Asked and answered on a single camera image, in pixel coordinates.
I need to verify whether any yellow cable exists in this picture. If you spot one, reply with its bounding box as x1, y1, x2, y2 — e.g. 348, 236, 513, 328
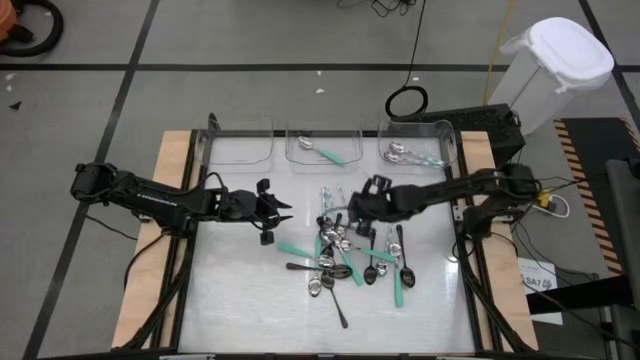
482, 0, 516, 106

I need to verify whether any white paper label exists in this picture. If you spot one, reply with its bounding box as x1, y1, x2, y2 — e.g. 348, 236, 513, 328
517, 257, 565, 327

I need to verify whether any clear plastic bin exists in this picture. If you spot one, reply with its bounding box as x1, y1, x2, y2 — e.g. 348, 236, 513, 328
377, 118, 459, 170
284, 119, 365, 167
193, 115, 275, 167

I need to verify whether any metal spoon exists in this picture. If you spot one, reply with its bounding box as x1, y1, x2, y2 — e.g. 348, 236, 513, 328
394, 223, 417, 290

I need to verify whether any black coiled cable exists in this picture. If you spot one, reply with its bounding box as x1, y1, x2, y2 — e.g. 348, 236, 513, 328
383, 0, 430, 120

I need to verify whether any black metal beam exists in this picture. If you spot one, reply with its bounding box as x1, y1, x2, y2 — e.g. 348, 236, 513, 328
524, 273, 635, 316

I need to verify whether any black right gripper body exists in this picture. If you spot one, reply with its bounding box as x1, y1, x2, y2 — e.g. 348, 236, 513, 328
355, 175, 401, 239

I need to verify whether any black vacuum hose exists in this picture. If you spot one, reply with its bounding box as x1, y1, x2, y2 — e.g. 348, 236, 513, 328
0, 0, 65, 58

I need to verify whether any white lidded trash bin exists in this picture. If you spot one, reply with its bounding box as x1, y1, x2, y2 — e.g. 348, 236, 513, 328
487, 16, 616, 137

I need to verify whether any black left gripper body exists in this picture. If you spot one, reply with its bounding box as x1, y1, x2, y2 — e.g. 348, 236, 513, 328
218, 178, 281, 246

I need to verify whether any orange vacuum cleaner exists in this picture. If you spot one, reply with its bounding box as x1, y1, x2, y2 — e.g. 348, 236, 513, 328
0, 0, 19, 42

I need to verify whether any hazard striped black mat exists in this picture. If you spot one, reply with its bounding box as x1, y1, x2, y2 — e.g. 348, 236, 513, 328
552, 117, 640, 276

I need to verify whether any black aluminium table frame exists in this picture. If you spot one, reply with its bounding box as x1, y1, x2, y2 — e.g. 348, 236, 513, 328
117, 127, 536, 360

